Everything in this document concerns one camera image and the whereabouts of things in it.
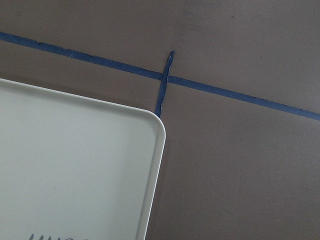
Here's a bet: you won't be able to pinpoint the white bear tray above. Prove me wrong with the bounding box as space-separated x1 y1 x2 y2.
0 79 166 240

